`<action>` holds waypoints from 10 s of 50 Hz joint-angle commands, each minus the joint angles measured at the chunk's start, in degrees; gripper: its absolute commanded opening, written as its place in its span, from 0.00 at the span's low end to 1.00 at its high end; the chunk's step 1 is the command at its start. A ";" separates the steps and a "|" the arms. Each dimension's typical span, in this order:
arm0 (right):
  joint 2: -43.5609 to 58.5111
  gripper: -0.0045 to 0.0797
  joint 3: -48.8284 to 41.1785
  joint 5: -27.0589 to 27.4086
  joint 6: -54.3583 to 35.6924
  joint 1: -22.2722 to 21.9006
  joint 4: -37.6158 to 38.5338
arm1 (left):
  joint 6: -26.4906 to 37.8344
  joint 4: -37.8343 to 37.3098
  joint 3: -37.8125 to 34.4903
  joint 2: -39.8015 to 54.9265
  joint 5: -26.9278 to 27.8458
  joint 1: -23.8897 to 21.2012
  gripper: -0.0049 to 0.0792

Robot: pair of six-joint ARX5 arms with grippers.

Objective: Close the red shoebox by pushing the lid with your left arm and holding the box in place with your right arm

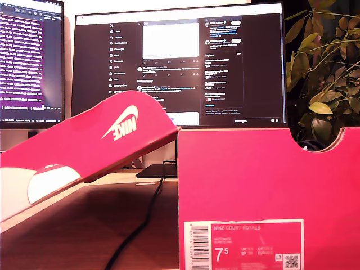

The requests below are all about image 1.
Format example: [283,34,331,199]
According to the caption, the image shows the wide computer monitor dark screen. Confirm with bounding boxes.
[69,2,288,135]

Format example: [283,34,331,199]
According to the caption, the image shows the computer monitor with purple text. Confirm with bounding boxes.
[0,0,66,130]

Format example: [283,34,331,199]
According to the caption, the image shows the black flat monitor base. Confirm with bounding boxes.
[136,164,178,179]

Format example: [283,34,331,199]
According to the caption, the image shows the red Nike shoebox with lid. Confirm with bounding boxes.
[0,90,360,270]

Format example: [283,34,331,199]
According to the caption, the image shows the green leafy potted plant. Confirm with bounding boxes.
[284,0,360,149]

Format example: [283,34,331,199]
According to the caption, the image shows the black cable on table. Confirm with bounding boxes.
[103,160,178,270]

